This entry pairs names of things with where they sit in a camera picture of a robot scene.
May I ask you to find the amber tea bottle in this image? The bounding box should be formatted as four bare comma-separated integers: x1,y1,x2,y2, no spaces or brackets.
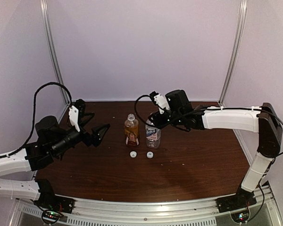
124,113,140,147

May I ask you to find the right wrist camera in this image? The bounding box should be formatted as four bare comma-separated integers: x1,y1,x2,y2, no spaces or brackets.
150,91,170,114

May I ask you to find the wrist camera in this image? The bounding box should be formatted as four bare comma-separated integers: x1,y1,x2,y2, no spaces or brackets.
68,99,85,132
150,91,170,114

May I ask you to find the left aluminium frame post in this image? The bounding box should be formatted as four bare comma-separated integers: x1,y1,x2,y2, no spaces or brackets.
39,0,70,105

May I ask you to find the aluminium frame post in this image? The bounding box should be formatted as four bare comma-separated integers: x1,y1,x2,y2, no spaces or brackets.
39,0,70,105
218,0,248,105

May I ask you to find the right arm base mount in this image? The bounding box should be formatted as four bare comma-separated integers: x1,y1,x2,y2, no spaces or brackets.
216,183,257,213

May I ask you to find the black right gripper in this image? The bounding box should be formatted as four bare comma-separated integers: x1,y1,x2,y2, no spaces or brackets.
149,110,183,129

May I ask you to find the white tea bottle cap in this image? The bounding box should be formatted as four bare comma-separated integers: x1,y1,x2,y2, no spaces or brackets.
130,151,137,158

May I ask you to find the white water bottle cap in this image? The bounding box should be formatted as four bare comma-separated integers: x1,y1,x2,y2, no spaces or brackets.
147,152,154,158

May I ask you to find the left black cable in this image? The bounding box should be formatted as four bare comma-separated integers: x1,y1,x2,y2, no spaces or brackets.
4,81,74,156

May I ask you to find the front aluminium rail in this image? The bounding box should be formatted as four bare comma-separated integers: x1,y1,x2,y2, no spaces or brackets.
8,186,283,226

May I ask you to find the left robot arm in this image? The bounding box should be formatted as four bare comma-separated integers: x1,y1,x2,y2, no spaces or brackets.
0,115,110,209

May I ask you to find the right aluminium frame post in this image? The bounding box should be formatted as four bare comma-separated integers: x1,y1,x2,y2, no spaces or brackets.
218,0,248,105

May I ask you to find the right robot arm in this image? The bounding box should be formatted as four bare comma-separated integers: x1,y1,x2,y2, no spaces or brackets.
149,89,283,208

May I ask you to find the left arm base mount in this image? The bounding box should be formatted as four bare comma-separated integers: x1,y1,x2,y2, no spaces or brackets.
34,179,75,214

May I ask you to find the clear water bottle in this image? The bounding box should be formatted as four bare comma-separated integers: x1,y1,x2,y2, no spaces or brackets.
145,119,161,149

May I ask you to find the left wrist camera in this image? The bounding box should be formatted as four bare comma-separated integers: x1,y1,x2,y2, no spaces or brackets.
68,99,85,132

